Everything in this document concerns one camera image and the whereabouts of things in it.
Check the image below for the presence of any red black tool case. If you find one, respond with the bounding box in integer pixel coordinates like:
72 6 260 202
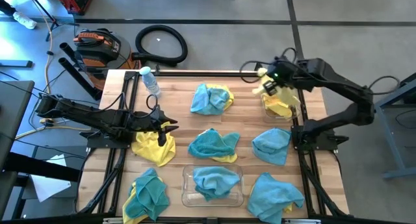
51 0 97 16

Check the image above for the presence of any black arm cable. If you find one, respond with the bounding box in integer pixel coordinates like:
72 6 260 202
239 47 400 95
97 92 160 119

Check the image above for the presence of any black tripod stand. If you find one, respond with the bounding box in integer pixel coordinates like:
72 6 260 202
21 0 80 43

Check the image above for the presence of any black vacuum hose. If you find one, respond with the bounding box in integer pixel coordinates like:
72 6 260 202
131 24 189 68

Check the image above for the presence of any blue-grey metal table frame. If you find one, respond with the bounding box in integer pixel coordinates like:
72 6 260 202
373 71 416 181

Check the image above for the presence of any black desk support beam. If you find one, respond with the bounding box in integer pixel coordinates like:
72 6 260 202
0 151 81 183

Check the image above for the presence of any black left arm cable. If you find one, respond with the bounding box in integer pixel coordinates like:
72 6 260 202
97 92 160 119

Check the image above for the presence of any white paper sheet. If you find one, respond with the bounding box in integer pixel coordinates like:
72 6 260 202
30 153 73 203

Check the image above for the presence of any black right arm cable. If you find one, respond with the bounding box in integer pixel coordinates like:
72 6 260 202
239 47 400 95

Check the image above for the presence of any black aluminium table frame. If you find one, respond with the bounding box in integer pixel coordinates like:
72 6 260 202
76 69 350 224

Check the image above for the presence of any orange black shop vacuum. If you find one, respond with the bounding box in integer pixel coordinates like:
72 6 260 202
71 28 143 91

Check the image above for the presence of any person's white shoe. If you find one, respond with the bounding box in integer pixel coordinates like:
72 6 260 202
12 11 38 31

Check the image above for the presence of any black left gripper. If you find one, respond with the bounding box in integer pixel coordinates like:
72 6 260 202
129 106 180 147

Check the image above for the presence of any black vacuum wand tube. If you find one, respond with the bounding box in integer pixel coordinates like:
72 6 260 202
58 41 86 71
58 56 104 101

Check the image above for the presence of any black floor bar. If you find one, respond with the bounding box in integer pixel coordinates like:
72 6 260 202
0 59 34 69

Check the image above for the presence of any yellow extension cord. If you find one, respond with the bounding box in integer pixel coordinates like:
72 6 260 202
14 0 94 140

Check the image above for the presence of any clear plastic basket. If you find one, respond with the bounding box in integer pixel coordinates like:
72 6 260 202
261 87 302 123

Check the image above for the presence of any person's leg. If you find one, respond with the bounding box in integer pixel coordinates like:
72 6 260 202
0 0 18 17

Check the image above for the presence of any silver metal bracket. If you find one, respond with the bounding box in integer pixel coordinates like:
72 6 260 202
284 219 322 224
102 217 140 224

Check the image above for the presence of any clear plastic water bottle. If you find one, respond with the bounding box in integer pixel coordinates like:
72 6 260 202
138 66 163 99

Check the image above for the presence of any blue cloth in clear container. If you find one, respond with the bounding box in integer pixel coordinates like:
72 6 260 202
181 164 245 208

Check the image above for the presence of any grey desk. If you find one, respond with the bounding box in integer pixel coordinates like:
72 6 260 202
0 80 36 218

